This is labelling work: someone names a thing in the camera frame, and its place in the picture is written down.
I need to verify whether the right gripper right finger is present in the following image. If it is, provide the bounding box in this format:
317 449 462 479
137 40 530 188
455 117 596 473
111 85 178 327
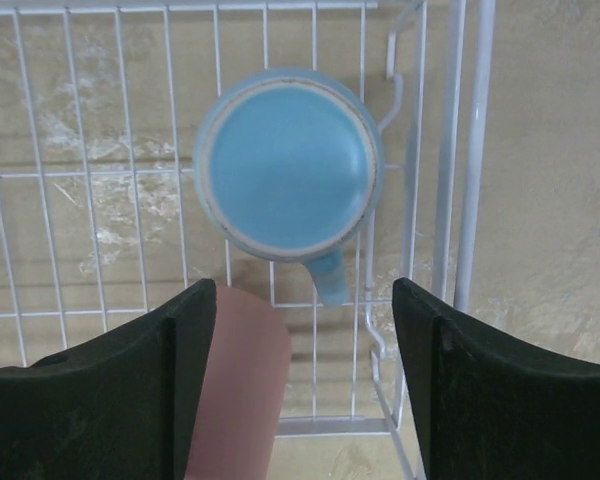
392 278 600 479

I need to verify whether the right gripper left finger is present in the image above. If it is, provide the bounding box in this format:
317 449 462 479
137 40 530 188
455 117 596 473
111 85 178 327
0 279 217 479

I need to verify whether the light blue mug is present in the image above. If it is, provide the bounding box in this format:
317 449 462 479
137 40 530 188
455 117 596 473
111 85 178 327
192 68 385 306

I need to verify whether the pink cup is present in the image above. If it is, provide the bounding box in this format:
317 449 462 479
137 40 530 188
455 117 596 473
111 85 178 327
185 286 292 479

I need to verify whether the white wire dish rack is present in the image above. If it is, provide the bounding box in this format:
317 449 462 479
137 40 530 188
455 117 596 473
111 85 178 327
0 1 495 479

